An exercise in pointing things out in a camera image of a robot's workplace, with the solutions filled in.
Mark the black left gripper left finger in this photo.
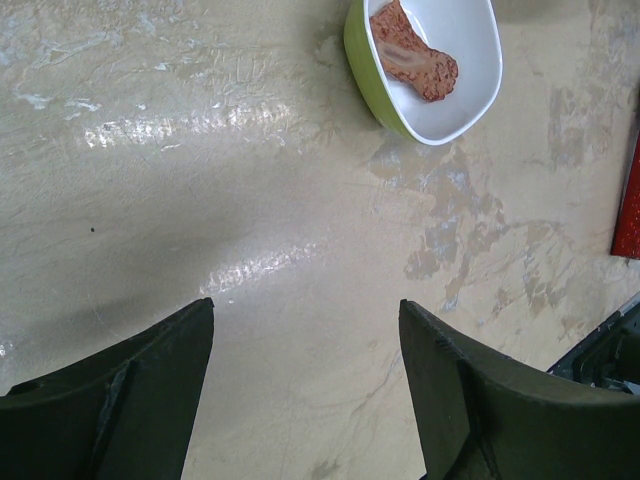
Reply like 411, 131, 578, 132
1, 298, 214, 479

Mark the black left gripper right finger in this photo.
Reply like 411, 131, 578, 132
399, 300, 639, 479

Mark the small white green bowl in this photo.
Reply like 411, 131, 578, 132
343, 0, 503, 146

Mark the pink meat piece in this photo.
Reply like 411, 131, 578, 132
369, 1, 459, 102

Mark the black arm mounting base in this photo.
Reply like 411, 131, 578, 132
547, 293, 639, 396

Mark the red glitter tube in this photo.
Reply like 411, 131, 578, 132
610, 113, 639, 260

